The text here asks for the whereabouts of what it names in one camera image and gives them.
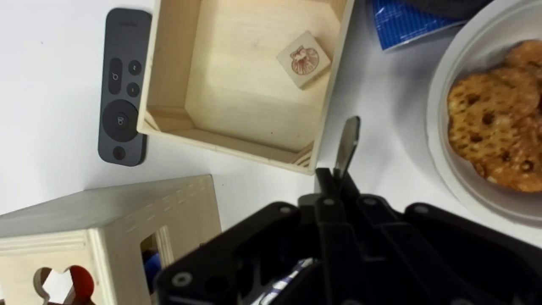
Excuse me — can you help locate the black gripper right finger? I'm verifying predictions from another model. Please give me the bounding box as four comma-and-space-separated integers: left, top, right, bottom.
337, 173, 542, 305

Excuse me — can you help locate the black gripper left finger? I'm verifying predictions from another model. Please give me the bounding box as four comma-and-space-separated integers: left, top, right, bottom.
154, 168, 344, 305

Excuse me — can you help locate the white bowl of pretzels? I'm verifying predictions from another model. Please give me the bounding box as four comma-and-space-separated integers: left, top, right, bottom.
425, 0, 542, 229

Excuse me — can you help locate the open wooden box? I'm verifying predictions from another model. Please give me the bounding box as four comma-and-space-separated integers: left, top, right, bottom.
136, 0, 358, 176

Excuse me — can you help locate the wooden shape sorter cube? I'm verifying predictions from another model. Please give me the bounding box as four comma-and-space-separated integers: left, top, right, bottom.
0, 173, 224, 305

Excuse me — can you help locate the small printed wooden cube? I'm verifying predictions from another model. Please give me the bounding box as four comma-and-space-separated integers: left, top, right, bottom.
275, 29, 334, 91

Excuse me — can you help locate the grey remote control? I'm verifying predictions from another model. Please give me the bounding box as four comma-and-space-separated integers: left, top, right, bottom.
97, 7, 154, 168

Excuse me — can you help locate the blue zip bag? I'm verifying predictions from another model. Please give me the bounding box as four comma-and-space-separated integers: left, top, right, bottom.
368, 0, 466, 52

